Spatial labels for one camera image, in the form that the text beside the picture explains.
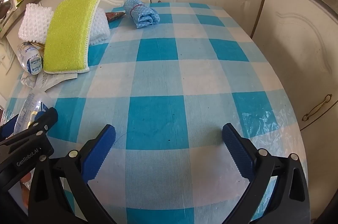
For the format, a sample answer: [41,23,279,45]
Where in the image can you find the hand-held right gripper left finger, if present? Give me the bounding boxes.
[28,124,117,224]

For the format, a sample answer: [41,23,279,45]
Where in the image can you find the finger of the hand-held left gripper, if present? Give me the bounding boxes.
[16,107,59,140]
[0,114,21,140]

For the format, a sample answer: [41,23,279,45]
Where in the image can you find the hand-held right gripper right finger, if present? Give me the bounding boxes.
[222,123,311,224]

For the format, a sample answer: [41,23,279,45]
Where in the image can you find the clear plastic packaging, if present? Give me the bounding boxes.
[0,92,55,140]

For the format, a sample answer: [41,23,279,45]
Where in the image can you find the red snack wrapper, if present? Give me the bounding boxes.
[105,12,126,24]

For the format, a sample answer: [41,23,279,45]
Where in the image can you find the crushed clear plastic bottle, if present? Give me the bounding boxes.
[17,42,45,75]

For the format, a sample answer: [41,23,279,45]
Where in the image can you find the white floral refrigerator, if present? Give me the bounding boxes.
[0,36,20,108]

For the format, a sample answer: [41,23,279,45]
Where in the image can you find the yellow-green scrubbing pad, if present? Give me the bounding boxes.
[43,0,105,74]

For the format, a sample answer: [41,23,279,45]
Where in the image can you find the blue white checkered tablecloth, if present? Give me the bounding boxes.
[5,1,308,224]

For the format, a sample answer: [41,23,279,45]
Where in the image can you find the steel ladle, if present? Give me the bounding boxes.
[0,0,12,26]

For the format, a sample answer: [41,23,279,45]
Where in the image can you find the rolled blue dotted cloth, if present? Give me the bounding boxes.
[124,0,161,29]

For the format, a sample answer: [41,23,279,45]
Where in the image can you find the brass cabinet handle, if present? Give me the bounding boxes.
[302,94,333,121]

